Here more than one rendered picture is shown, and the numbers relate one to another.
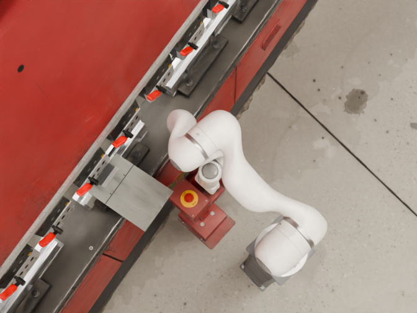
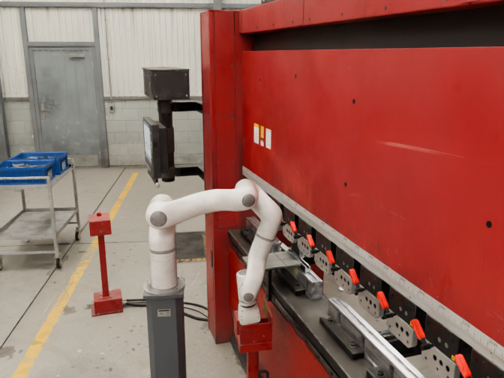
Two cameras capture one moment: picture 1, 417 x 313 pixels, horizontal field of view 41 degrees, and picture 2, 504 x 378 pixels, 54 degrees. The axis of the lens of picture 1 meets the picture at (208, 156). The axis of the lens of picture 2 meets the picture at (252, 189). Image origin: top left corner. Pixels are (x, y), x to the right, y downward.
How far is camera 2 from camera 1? 260 cm
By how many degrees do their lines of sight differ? 83
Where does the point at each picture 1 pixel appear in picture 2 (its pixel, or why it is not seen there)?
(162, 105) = (325, 311)
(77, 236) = not seen: hidden behind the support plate
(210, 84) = (321, 335)
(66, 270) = not seen: hidden behind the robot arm
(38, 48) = (300, 77)
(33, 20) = (303, 59)
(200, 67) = (338, 331)
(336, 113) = not seen: outside the picture
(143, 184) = (269, 264)
